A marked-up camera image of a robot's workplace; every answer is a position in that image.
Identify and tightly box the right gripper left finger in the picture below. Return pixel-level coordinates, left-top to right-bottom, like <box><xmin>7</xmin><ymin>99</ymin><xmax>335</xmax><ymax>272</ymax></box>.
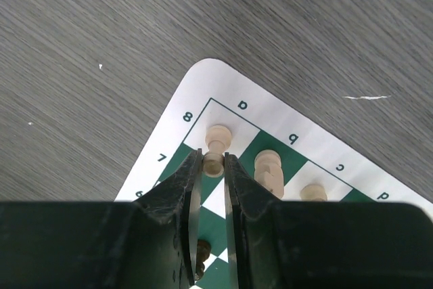
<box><xmin>131</xmin><ymin>150</ymin><xmax>202</xmax><ymax>288</ymax></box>

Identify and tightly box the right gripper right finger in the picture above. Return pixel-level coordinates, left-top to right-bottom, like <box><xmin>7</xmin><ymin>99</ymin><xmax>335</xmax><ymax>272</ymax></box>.
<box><xmin>225</xmin><ymin>153</ymin><xmax>291</xmax><ymax>288</ymax></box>

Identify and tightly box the light wooden chess piece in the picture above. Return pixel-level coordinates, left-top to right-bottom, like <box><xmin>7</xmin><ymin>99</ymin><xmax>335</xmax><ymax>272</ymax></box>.
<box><xmin>254</xmin><ymin>150</ymin><xmax>284</xmax><ymax>199</ymax></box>

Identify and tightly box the light wooden rook piece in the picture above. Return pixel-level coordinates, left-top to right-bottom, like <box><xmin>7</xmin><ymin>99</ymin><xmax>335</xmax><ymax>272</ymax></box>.
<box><xmin>202</xmin><ymin>125</ymin><xmax>232</xmax><ymax>178</ymax></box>

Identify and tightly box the green white chess board mat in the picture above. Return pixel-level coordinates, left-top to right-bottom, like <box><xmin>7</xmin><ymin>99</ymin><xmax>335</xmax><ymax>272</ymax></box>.
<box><xmin>116</xmin><ymin>59</ymin><xmax>432</xmax><ymax>288</ymax></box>

